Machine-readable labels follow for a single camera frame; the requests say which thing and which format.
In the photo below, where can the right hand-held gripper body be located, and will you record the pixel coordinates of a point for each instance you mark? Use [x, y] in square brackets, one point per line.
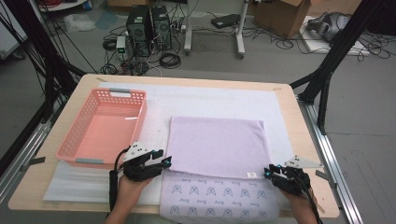
[295, 182]

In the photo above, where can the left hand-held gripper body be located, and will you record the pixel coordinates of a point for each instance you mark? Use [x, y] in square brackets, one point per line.
[137, 169]

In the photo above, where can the pink plastic basket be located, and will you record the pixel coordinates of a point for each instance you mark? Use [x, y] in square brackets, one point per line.
[102, 137]

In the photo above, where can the lavender printed towel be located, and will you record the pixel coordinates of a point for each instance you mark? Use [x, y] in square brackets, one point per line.
[218, 146]

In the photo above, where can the person's right hand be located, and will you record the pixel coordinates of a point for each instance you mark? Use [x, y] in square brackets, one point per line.
[300, 203]

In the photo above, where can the person's left hand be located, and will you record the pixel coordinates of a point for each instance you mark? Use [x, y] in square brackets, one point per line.
[130, 193]

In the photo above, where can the thin wooden stick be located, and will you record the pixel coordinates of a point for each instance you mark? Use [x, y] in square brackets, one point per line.
[321, 209]

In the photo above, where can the white grid mat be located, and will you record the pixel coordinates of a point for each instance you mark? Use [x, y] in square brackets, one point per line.
[211, 99]

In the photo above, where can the small white box device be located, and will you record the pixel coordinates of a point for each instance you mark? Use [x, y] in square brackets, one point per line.
[120, 43]

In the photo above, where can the black computer tower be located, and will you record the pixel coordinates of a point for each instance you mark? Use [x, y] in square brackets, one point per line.
[138, 31]
[162, 28]

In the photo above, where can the white floor board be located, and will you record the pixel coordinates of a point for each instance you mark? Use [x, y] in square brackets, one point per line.
[314, 45]

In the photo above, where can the white metal stand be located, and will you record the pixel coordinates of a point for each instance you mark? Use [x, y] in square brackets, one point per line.
[240, 34]

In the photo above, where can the brown cardboard box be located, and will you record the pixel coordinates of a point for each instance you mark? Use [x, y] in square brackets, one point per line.
[280, 18]

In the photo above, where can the flat black device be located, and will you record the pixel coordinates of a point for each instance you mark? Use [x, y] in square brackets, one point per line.
[225, 20]

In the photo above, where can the grey padded headset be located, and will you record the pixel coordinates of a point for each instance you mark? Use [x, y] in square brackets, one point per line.
[327, 26]

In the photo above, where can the clear plastic bag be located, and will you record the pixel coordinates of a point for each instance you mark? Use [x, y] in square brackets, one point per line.
[77, 22]

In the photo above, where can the flat brown cardboard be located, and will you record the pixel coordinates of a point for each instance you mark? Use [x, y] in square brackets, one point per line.
[124, 2]

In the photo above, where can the white round table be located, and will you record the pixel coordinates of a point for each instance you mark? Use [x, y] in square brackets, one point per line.
[62, 5]

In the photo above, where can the white cabinet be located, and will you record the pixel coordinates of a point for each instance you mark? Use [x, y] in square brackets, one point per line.
[7, 40]

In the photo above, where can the grey rail clamp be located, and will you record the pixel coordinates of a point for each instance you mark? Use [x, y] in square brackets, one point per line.
[323, 175]
[35, 161]

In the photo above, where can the aluminium rail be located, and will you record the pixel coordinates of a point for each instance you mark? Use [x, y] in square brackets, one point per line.
[323, 146]
[21, 155]

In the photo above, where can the black frame strut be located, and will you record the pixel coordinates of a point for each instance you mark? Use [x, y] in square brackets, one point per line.
[40, 53]
[336, 49]

